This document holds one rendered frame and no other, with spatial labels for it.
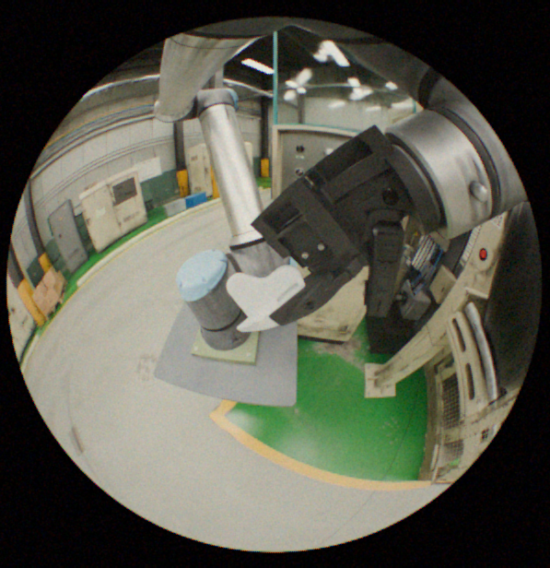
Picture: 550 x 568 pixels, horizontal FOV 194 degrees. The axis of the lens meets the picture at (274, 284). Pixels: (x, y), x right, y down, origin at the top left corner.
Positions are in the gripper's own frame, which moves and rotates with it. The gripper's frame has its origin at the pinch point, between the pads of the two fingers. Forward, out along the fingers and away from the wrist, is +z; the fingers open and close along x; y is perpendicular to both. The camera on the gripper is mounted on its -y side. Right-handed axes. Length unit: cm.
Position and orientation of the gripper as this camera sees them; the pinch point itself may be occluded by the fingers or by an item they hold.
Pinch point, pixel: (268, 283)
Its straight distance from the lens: 22.8
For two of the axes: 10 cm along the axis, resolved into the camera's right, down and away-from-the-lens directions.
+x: -3.6, 7.3, -5.8
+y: -7.1, -6.2, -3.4
